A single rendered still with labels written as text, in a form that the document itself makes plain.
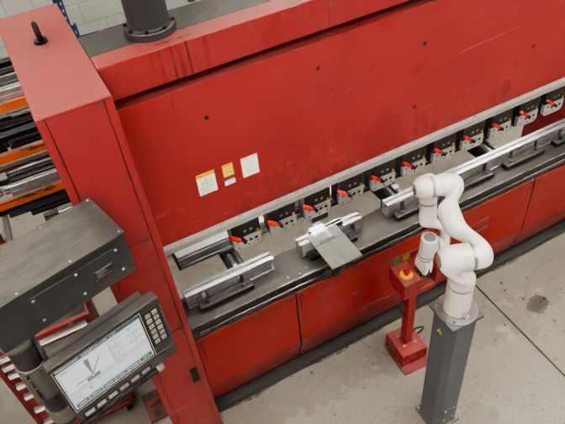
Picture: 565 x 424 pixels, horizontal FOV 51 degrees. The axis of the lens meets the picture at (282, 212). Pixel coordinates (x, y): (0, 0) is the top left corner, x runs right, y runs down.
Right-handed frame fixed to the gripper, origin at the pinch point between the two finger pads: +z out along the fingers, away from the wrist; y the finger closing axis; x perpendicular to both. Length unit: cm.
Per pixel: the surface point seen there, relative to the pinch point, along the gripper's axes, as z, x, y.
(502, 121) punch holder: -47, 74, -43
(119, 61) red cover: -153, -120, -37
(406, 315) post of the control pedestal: 33.0, -7.8, 2.7
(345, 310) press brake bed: 35, -37, -17
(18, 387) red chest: 4, -215, -32
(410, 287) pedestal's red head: -2.1, -11.4, 6.1
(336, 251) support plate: -25, -44, -18
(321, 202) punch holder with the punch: -46, -44, -34
